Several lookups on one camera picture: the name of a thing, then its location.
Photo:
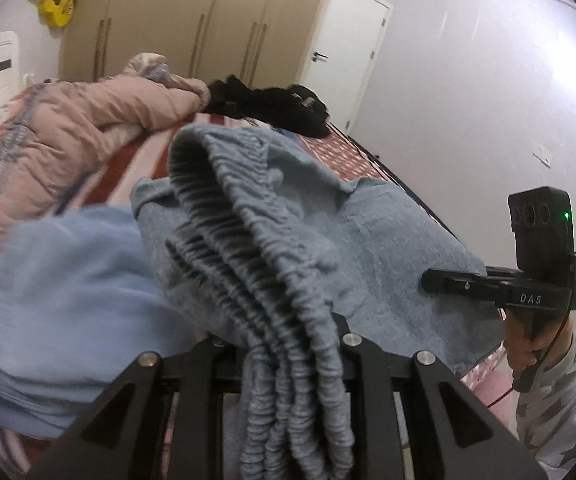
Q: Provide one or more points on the striped Coke Beautiful blanket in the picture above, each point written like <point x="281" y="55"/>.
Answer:
<point x="12" y="456"/>

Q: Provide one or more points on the black clothing pile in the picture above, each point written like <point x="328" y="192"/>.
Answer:
<point x="296" y="108"/>

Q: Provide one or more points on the white wall socket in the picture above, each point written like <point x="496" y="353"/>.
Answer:
<point x="544" y="155"/>

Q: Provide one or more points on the white bedroom door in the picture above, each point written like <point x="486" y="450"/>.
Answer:
<point x="350" y="33"/>

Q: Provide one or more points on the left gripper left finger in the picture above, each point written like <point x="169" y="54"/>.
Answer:
<point x="162" y="418"/>

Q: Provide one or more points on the black door handle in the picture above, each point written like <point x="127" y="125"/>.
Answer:
<point x="319" y="57"/>

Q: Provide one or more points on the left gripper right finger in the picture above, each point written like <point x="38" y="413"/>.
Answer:
<point x="417" y="407"/>

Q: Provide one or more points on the grey-blue fleece pants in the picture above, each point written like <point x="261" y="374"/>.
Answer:
<point x="261" y="245"/>

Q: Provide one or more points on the person's right hand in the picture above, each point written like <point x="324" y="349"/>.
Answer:
<point x="521" y="349"/>

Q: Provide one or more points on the beige wooden wardrobe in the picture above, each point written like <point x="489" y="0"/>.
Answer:
<point x="262" y="42"/>

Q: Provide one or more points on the right forearm star-print sleeve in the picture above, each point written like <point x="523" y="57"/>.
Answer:
<point x="546" y="417"/>

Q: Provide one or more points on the pink quilted duvet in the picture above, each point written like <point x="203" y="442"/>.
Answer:
<point x="55" y="134"/>

